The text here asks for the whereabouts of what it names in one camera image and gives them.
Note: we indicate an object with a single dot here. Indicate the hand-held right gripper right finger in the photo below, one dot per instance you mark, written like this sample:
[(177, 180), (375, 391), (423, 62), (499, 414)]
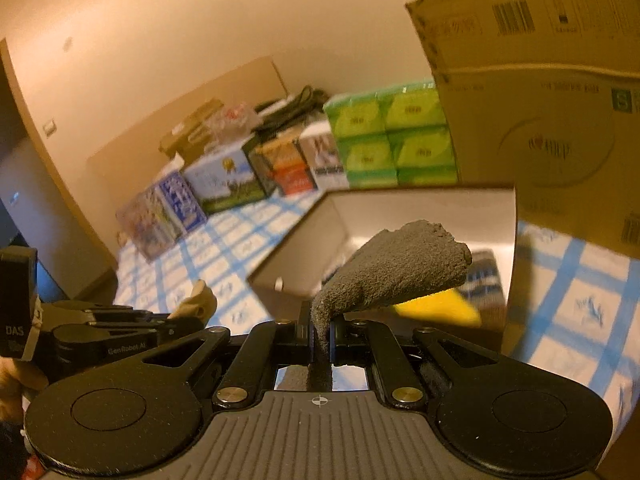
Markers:
[(350, 335)]

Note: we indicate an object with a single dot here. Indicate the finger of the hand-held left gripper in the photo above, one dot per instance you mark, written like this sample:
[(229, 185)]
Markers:
[(90, 311), (165, 329)]

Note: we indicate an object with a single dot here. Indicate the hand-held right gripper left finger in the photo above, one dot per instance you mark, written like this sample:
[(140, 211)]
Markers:
[(295, 335)]

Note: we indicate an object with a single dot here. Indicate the beige sock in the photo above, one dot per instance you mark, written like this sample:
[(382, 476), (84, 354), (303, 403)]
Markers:
[(200, 300)]

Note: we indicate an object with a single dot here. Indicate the grey cloth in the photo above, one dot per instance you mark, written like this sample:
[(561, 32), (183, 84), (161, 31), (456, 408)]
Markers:
[(400, 260)]

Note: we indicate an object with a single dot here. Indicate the green and yellow sponge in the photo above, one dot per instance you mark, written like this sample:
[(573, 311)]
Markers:
[(450, 310)]

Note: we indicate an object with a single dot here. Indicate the patterned knit sock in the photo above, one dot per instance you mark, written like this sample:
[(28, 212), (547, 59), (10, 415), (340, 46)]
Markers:
[(485, 280)]

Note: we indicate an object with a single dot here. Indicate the person's left hand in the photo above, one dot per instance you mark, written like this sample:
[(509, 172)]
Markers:
[(20, 375)]

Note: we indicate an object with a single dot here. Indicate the blue cartoon milk carton box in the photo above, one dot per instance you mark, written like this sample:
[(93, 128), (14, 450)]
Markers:
[(165, 215)]

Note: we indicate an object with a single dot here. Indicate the cow-printed milk carton box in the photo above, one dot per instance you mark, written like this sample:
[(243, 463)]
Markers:
[(220, 185)]

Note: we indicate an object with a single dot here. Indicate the orange and brown food box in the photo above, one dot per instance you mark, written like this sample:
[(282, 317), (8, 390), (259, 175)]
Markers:
[(280, 156), (295, 180)]

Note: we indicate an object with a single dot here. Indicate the white photo-printed box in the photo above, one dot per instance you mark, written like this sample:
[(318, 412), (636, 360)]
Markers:
[(322, 160)]

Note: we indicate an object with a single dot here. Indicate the wooden headboard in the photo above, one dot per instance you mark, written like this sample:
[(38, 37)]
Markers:
[(150, 135)]

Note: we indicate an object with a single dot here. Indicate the long brown cardboard box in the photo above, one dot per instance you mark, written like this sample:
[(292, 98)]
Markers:
[(190, 130)]

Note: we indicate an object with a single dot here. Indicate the blue checkered bed sheet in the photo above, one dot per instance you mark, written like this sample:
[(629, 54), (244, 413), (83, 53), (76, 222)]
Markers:
[(565, 305)]

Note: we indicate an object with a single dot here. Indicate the clear plastic bag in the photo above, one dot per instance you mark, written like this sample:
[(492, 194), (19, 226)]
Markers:
[(235, 120)]

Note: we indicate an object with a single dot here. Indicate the large tan cardboard box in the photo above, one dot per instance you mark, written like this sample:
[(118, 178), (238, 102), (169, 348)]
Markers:
[(550, 110)]

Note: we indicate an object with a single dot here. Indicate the wall switch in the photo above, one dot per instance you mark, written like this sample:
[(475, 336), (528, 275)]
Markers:
[(48, 127)]

